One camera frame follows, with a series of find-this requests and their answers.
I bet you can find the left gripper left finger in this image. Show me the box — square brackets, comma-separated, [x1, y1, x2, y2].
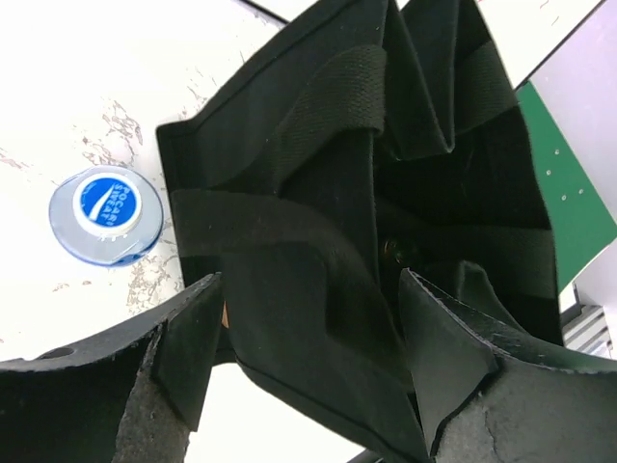
[1, 276, 223, 462]

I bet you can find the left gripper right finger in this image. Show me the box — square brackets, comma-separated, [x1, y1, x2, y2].
[399, 270, 616, 462]

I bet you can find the green glass bottle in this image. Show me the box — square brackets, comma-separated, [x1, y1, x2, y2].
[380, 237, 409, 265]

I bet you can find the water bottle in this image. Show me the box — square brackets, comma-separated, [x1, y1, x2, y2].
[48, 165, 164, 267]

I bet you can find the black canvas bag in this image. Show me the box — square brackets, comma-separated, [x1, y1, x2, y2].
[156, 1, 561, 462]

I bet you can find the green board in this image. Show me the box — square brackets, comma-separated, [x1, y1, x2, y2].
[517, 83, 616, 289]

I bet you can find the whiteboard with red writing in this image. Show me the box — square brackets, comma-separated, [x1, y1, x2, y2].
[477, 0, 604, 88]

